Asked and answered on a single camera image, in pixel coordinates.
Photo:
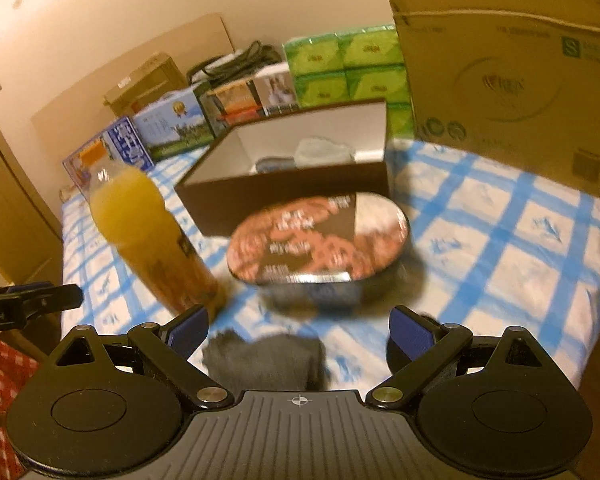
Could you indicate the instant noodle bowl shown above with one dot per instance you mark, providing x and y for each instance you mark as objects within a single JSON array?
[{"x": 322, "y": 251}]

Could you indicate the beige sock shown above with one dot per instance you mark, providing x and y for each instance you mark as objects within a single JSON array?
[{"x": 316, "y": 151}]

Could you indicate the large cardboard box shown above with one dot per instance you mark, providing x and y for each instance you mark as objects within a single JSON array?
[{"x": 517, "y": 81}]

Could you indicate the white photo box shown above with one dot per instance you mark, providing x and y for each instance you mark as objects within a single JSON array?
[{"x": 275, "y": 89}]

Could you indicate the stacked red noodle bowls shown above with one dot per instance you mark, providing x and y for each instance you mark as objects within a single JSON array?
[{"x": 232, "y": 104}]

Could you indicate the blue white checked bedsheet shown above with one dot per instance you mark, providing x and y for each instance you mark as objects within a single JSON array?
[{"x": 491, "y": 246}]

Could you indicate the brown open shoe box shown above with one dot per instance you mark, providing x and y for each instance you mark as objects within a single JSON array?
[{"x": 251, "y": 166}]

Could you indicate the orange juice bottle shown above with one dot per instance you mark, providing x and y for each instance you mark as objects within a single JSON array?
[{"x": 130, "y": 212}]

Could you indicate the green tissue pack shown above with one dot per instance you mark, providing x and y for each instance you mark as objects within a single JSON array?
[{"x": 357, "y": 64}]

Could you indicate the dark grey sock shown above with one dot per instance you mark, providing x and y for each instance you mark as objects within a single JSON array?
[{"x": 278, "y": 362}]

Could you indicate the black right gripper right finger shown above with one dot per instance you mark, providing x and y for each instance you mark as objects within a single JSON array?
[{"x": 447, "y": 366}]

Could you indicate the blue green milk box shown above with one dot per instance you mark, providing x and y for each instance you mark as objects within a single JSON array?
[{"x": 175, "y": 124}]

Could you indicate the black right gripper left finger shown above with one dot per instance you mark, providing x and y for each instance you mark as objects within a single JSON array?
[{"x": 145, "y": 368}]

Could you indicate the small brown cardboard box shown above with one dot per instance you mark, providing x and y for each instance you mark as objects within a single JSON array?
[{"x": 146, "y": 84}]

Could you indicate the blue milk carton box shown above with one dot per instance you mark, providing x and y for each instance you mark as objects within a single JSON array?
[{"x": 118, "y": 141}]

